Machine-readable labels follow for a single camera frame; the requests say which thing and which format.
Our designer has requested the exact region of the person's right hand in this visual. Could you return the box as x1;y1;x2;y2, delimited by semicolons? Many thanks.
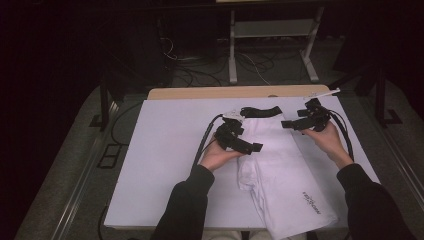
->
300;120;355;170

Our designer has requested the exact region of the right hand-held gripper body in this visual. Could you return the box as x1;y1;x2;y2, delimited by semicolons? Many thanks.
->
302;87;342;133

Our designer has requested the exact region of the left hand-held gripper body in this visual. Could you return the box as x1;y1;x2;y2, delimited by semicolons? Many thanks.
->
214;111;246;152

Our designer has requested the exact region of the person's left hand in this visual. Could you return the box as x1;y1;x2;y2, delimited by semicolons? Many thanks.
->
198;132;247;173

